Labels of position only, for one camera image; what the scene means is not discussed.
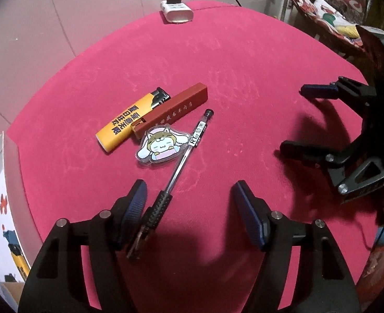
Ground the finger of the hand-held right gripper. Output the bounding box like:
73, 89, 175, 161
279, 140, 384, 204
299, 76, 377, 109

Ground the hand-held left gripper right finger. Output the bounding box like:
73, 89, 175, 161
233, 180, 363, 313

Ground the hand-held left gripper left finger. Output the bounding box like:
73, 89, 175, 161
18, 179, 148, 313

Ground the clear ballpoint pen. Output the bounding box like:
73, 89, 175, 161
126, 109, 215, 261

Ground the cartoon acrylic charm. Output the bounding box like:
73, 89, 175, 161
136, 124, 182, 167

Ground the printed cushion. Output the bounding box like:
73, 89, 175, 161
291, 0, 363, 44

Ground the red-brown slim box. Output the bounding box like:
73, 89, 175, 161
131, 82, 209, 141

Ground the person's clothing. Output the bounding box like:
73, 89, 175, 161
355, 170, 384, 313

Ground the white charger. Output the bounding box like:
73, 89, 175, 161
160, 1, 194, 25

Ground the round wire chair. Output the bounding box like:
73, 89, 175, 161
281, 0, 375, 53

